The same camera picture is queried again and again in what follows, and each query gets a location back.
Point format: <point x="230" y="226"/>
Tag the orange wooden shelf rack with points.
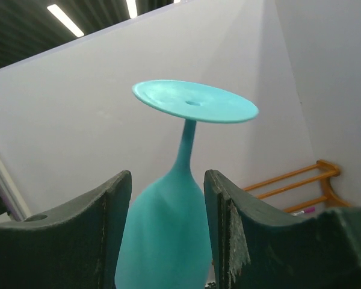
<point x="310" y="186"/>

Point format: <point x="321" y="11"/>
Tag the teal plastic wine glass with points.
<point x="166" y="241"/>

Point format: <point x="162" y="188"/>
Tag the pink capped marker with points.
<point x="304" y="211"/>

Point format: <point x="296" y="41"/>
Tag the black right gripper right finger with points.
<point x="255" y="245"/>

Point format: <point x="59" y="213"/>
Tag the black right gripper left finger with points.
<point x="74" y="245"/>

